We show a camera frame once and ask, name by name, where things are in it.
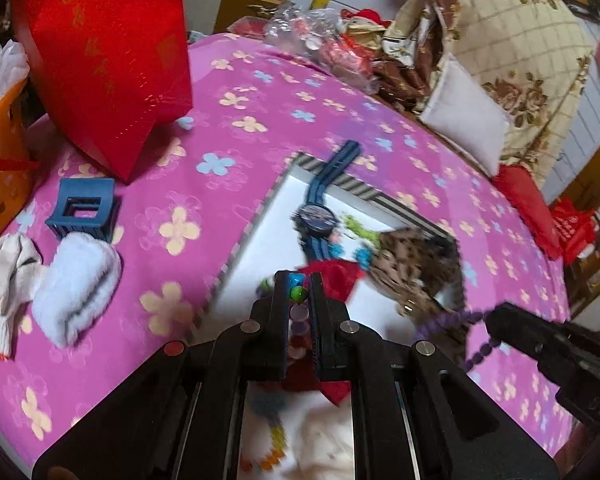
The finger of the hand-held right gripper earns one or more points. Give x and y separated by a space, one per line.
520 327

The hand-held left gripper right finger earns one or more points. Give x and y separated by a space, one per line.
320 325

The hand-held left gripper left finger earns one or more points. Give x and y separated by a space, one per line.
280 320

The red satin hair bow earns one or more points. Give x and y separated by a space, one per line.
337 277

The striped-edge white jewelry box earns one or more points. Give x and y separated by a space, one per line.
270 240

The leopard print hair bow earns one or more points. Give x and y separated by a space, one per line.
405 260

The white dotted scrunchie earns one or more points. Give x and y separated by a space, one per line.
325 440

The blue wristwatch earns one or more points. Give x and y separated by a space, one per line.
319 220

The red shopping bag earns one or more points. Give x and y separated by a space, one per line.
572 230

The red frilled cushion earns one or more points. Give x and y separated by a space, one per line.
525 205

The pink floral blanket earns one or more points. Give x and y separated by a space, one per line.
130 310

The white fluffy sock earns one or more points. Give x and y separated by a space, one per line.
77 285

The white pillow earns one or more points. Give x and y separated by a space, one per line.
462 110

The blue hair claw clip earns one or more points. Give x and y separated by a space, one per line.
82 210

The white cotton glove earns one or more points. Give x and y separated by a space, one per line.
5 285

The clear plastic bags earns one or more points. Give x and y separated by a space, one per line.
305 30

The cream rose-print quilt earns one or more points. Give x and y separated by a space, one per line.
510 35

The red plush toy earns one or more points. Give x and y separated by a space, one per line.
365 20

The red gift bag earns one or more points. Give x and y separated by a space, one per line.
105 60

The orange plastic basket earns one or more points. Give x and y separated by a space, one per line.
2 160

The white tissue paper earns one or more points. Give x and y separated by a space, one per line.
2 70

